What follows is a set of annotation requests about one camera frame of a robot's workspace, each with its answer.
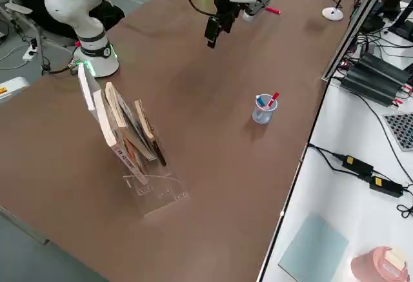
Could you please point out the white box yellow label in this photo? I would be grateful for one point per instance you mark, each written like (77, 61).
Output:
(11, 88)

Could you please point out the clear acrylic storage rack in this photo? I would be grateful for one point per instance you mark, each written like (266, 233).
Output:
(161, 185)

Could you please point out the black monitor stand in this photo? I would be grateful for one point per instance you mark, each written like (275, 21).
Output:
(401, 27)

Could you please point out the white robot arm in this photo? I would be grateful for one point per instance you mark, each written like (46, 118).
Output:
(74, 1)

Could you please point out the aluminium frame post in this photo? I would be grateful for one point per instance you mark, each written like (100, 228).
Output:
(355, 27)

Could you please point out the white power strip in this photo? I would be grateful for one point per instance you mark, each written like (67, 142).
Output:
(30, 53)

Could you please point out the clear plastic pen cup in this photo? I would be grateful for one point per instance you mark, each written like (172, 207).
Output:
(263, 115)

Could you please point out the pink jaw model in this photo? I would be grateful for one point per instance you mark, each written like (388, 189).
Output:
(371, 266)

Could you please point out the circuit board red light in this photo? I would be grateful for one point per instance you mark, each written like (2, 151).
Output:
(344, 64)

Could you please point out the pink marker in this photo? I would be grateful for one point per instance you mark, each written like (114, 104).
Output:
(275, 11)

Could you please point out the pale teal glass sheet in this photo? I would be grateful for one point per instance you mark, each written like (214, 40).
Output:
(313, 249)

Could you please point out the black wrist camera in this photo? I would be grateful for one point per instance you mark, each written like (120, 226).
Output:
(259, 1)

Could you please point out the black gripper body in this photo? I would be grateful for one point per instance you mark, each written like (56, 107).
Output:
(222, 9)

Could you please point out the tan paperback book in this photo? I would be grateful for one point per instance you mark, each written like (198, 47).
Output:
(114, 101)

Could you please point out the blue pen white cap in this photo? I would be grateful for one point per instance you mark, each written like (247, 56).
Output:
(262, 100)

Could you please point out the black power adapter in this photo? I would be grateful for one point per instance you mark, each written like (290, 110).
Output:
(356, 165)
(385, 186)

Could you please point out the dark book with hand picture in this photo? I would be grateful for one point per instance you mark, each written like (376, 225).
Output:
(145, 120)

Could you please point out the perforated metal plate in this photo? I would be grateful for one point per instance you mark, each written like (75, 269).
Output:
(401, 130)

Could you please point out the red-capped marker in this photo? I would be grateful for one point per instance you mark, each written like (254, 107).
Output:
(275, 96)

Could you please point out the black finned power supply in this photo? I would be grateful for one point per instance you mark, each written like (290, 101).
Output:
(384, 69)
(368, 86)

